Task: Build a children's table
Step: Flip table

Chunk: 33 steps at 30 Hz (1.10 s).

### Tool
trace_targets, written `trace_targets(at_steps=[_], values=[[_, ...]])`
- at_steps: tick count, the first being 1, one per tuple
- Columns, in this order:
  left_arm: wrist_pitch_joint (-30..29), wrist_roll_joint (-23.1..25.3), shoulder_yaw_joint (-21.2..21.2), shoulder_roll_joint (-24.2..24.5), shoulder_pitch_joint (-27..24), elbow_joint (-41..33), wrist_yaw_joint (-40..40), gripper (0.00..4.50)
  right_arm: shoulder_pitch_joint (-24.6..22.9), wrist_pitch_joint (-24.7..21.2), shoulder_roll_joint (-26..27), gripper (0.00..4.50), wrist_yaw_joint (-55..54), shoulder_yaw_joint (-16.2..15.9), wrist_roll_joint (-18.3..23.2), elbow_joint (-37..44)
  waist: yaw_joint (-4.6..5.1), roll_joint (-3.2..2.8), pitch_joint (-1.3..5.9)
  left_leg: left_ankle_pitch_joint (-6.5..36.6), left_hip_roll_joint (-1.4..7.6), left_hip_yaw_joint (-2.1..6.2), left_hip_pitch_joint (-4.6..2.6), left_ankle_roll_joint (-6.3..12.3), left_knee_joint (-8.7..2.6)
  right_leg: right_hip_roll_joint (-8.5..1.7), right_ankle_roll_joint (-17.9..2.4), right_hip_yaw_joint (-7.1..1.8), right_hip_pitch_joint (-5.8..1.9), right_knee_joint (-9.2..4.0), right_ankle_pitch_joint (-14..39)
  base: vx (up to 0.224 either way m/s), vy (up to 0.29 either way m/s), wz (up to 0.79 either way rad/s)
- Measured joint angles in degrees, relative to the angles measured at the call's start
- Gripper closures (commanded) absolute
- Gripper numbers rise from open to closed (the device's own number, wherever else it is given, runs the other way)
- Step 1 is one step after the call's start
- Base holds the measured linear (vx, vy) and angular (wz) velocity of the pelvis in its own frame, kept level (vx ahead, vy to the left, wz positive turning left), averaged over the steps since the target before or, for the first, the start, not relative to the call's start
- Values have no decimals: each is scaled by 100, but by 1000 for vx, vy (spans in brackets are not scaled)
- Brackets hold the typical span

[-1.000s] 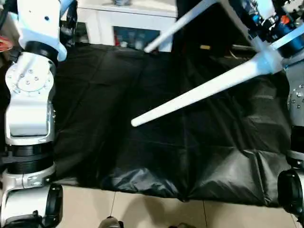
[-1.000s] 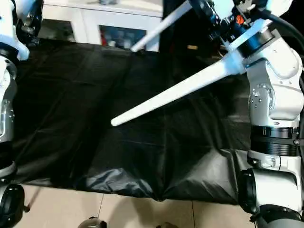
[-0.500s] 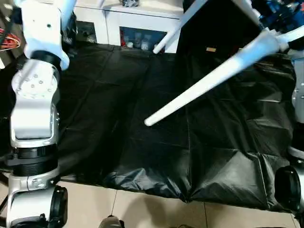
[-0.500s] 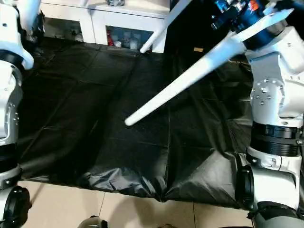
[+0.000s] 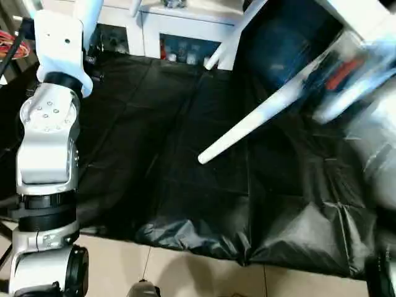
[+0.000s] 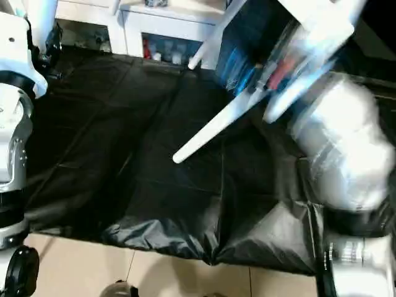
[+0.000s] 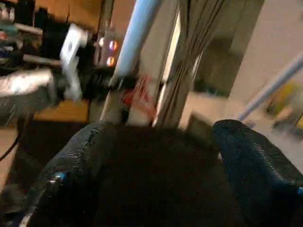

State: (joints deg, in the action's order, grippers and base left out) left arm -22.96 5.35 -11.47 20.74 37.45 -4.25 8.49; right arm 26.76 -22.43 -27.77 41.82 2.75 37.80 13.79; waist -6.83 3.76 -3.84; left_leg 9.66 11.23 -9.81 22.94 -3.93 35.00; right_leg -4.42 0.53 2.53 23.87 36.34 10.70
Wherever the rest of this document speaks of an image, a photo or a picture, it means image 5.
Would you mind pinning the grey crumpled bundle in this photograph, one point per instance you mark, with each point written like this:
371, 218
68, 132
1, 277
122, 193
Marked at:
174, 3

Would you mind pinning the white plastic table leg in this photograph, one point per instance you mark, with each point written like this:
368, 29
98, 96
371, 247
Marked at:
235, 34
90, 18
136, 6
272, 111

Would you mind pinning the black plastic mat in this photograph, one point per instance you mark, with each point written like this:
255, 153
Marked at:
198, 173

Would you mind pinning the white cabinet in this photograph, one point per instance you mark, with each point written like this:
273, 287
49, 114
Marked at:
179, 28

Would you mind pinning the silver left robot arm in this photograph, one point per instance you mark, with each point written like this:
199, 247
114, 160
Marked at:
46, 161

